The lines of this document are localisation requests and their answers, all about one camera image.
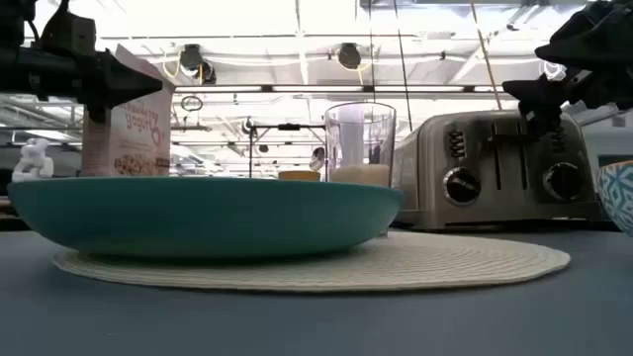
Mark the black metal stand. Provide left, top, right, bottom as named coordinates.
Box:
left=245, top=122, right=327, bottom=178

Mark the silver four-slot toaster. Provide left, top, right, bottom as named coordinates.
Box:
left=393, top=109, right=608, bottom=232

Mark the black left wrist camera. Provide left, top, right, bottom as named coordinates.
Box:
left=39, top=0, right=98, bottom=56

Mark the yellow power cable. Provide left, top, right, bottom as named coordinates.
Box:
left=468, top=0, right=503, bottom=111

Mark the clear drinking glass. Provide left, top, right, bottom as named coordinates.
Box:
left=323, top=101, right=398, bottom=189

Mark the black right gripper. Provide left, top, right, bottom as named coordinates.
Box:
left=501, top=0, right=633, bottom=138

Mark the cream round woven placemat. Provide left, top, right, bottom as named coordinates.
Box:
left=52, top=230, right=572, bottom=292

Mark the white figurine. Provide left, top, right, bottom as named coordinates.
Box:
left=11, top=137, right=54, bottom=183

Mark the pink strawberry yogurt cereal box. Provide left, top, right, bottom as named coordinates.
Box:
left=81, top=44, right=175, bottom=178

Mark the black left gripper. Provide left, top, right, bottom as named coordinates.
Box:
left=73, top=47, right=164, bottom=125

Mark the blue patterned bowl orange inside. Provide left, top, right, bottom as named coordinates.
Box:
left=596, top=160, right=633, bottom=238

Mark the silver round object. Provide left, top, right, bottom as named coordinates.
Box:
left=309, top=146, right=327, bottom=172

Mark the black ceiling-hung device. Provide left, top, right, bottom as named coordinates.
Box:
left=337, top=43, right=362, bottom=70
left=179, top=43, right=218, bottom=85

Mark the green round plate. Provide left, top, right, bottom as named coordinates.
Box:
left=7, top=176, right=406, bottom=258

